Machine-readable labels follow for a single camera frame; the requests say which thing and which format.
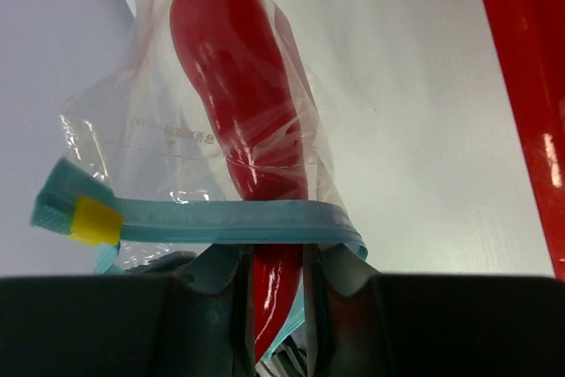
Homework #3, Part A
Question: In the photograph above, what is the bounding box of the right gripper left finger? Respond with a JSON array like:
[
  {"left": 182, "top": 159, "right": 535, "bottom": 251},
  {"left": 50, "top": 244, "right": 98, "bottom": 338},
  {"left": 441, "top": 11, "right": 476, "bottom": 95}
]
[{"left": 1, "top": 246, "right": 254, "bottom": 376}]

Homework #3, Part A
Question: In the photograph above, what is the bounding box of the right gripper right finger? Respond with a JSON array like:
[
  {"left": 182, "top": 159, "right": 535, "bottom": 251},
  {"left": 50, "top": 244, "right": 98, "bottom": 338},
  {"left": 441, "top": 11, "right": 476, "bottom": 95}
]
[{"left": 304, "top": 245, "right": 564, "bottom": 376}]

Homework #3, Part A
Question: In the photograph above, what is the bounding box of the clear zip top bag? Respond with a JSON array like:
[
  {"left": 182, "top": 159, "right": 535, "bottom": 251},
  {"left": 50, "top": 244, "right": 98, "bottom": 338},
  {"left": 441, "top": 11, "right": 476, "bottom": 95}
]
[{"left": 30, "top": 0, "right": 367, "bottom": 365}]

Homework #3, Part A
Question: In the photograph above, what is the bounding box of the red chili pepper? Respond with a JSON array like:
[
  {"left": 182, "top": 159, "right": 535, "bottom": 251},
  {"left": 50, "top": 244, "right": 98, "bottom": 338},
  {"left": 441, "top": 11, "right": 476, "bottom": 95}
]
[{"left": 162, "top": 0, "right": 310, "bottom": 363}]

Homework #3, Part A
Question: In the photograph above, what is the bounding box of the red plastic tray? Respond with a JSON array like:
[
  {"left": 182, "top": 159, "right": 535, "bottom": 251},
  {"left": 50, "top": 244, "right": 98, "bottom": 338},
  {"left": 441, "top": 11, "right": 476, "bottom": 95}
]
[{"left": 483, "top": 0, "right": 564, "bottom": 279}]

